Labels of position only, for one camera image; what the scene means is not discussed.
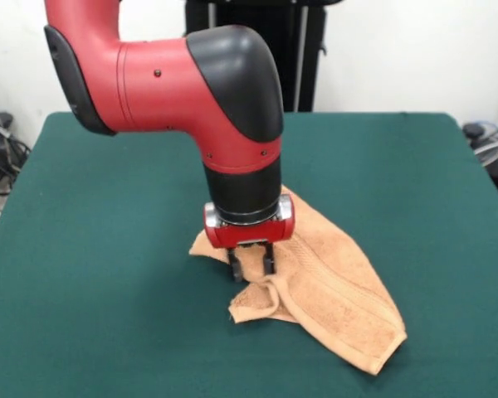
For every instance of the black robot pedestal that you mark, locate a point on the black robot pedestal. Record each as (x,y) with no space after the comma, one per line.
(303,54)

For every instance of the dark green table cloth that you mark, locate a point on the dark green table cloth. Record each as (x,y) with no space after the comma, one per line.
(87,269)

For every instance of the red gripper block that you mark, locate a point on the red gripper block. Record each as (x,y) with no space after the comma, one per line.
(253,234)

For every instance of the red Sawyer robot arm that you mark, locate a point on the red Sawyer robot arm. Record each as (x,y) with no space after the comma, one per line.
(157,91)

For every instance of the tan terry towel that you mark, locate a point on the tan terry towel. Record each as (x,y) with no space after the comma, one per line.
(336,282)

